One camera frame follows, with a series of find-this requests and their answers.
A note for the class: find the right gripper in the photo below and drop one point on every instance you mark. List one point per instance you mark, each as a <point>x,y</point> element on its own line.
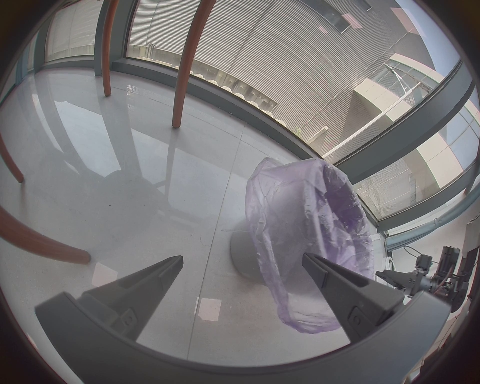
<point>418,284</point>

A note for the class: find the white trash bin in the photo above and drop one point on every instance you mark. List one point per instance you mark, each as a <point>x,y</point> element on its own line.
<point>242,255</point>

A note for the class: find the purple plastic bag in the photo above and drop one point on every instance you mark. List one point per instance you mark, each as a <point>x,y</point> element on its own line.
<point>285,210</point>

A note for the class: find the window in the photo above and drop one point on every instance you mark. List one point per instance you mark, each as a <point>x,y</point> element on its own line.
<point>412,123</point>

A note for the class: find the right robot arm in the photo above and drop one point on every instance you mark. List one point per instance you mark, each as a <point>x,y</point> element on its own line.
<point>448,262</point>

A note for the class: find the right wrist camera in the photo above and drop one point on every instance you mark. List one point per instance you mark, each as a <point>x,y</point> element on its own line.
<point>423,261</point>

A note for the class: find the blue-green curtain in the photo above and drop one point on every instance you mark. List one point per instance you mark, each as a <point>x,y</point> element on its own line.
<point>450,213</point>

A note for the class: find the white cushioned wooden chair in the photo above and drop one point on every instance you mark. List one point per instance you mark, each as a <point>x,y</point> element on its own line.
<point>183,75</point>

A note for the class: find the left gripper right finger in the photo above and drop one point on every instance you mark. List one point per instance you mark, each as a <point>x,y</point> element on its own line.
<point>360,303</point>

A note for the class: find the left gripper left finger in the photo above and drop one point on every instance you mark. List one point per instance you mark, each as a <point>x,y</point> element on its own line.
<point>140,300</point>

